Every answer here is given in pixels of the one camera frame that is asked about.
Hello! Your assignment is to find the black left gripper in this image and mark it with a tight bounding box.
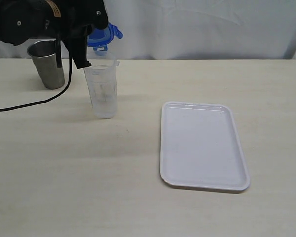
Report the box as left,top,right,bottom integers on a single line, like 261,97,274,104
40,0,108,69

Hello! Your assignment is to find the blue clip-lock lid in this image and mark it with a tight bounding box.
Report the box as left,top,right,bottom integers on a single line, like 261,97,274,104
87,23,124,51

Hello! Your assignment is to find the stainless steel cup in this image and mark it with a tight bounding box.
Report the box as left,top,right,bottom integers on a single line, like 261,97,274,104
27,40,65,90

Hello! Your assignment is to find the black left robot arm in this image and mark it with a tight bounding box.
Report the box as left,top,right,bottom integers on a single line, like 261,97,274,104
0,0,109,69

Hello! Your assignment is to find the clear tall plastic container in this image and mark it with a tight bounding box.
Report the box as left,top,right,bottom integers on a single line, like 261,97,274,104
84,50,119,119

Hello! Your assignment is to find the white rectangular plastic tray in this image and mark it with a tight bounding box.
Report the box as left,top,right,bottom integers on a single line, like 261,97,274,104
159,101,250,192

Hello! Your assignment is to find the black cable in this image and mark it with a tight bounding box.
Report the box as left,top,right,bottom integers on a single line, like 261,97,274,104
0,32,73,112

